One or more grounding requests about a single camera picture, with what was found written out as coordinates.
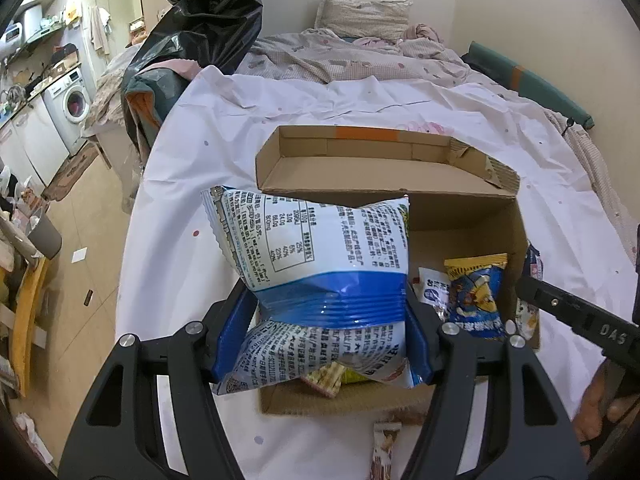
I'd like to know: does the yellow wooden frame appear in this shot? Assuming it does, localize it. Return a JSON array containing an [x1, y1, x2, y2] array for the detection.
[[10, 255, 51, 396]]

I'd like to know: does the yellow and blue snack bag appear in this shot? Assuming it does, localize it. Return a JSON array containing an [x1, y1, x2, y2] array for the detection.
[[444, 254, 509, 346]]

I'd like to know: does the cloth covered side table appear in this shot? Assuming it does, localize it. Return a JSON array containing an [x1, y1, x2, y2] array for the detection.
[[82, 50, 151, 211]]

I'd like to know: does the beige printed snack packet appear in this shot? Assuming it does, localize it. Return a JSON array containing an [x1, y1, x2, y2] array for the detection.
[[369, 421, 402, 480]]

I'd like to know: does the grey bin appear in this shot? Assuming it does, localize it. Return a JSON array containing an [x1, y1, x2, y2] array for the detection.
[[27, 207, 63, 261]]

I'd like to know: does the black plastic bag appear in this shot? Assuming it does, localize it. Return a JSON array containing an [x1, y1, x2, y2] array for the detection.
[[122, 0, 263, 161]]

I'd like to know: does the blue and white snack bag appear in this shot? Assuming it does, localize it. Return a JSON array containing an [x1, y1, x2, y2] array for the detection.
[[201, 186, 426, 395]]

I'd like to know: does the teal and orange cushion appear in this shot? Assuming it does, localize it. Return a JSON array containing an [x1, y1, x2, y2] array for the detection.
[[124, 72, 192, 161]]

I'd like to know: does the floral pillow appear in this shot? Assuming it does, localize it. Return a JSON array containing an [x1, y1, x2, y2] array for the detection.
[[314, 0, 413, 43]]

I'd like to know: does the teal headboard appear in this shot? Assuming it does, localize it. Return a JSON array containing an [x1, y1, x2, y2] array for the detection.
[[460, 41, 596, 131]]

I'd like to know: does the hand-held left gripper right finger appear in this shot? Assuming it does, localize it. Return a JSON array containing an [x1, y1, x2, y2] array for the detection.
[[400, 290, 591, 480]]

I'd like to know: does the person's right hand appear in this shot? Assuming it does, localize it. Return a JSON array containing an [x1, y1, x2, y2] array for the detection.
[[572, 360, 640, 466]]

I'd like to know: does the hanging white towel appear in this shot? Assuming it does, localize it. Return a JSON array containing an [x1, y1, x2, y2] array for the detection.
[[89, 5, 112, 56]]

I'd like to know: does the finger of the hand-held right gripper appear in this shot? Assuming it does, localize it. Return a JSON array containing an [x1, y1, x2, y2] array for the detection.
[[515, 275, 640, 361]]

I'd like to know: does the small white snack packet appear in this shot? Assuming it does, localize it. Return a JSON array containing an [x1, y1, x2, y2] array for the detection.
[[411, 266, 453, 318]]

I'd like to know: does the brown cardboard box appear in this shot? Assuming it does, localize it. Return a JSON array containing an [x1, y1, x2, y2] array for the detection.
[[255, 126, 542, 417]]

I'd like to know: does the white cabinet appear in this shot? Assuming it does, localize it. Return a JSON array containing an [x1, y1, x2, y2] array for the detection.
[[0, 95, 71, 188]]

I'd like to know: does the white washing machine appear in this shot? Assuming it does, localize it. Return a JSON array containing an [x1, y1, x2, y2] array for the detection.
[[42, 67, 93, 156]]

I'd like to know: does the striped beige snack packet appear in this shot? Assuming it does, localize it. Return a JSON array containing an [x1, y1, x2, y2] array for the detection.
[[302, 362, 346, 398]]

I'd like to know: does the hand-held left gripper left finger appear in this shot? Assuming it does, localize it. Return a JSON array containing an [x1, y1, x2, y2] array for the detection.
[[57, 287, 261, 480]]

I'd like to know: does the brown floor mat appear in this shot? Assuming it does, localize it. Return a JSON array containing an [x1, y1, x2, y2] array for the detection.
[[42, 142, 101, 201]]

